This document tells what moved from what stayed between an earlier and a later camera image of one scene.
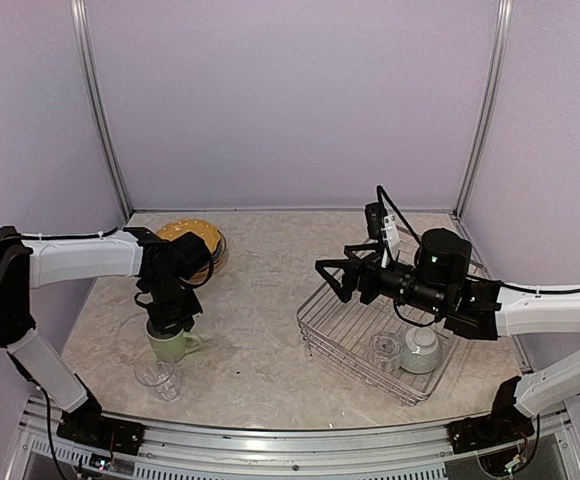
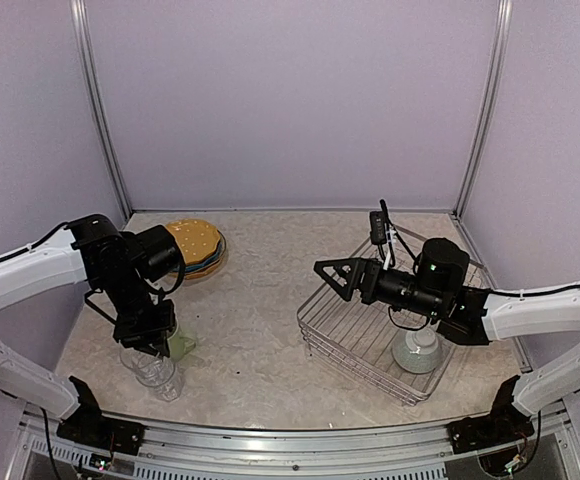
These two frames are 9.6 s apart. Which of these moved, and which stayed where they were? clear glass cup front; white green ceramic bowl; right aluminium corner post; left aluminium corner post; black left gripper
Moved: clear glass cup front; black left gripper
Stayed: left aluminium corner post; right aluminium corner post; white green ceramic bowl
